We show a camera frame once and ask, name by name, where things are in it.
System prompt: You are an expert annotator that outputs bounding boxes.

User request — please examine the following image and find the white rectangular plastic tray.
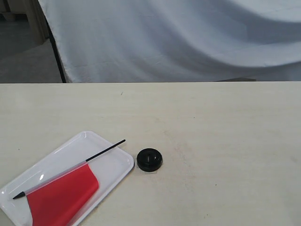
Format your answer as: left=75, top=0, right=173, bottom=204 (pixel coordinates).
left=0, top=131, right=135, bottom=226

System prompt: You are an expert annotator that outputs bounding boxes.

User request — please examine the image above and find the small red flag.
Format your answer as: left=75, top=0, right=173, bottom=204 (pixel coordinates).
left=12, top=139, right=125, bottom=226

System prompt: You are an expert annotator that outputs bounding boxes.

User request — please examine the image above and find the black round base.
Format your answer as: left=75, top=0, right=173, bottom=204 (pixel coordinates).
left=136, top=148, right=163, bottom=172

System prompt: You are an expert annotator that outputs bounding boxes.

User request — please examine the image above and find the white draped backdrop cloth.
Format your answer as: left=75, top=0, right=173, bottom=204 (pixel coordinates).
left=40, top=0, right=301, bottom=82

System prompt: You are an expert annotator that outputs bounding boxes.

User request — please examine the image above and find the black backdrop stand pole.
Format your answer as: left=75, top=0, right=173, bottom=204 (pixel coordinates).
left=46, top=22, right=67, bottom=83

